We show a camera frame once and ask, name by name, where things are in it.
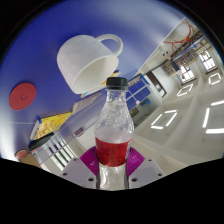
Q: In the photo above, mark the white ceramic mug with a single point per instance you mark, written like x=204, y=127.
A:
x=83, y=56

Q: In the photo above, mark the blue partition panels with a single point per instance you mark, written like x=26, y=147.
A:
x=136, y=93

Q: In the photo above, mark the ceiling lights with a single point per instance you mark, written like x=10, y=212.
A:
x=208, y=130

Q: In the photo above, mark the clear red-labelled water bottle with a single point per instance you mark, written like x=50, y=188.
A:
x=113, y=133

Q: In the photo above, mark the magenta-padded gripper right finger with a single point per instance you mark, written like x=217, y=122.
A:
x=146, y=171

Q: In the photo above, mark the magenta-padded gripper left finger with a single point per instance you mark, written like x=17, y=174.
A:
x=78, y=171

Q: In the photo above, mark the flat round red coaster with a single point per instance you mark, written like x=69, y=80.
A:
x=22, y=96

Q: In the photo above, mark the large yellow book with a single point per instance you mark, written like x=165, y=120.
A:
x=51, y=125

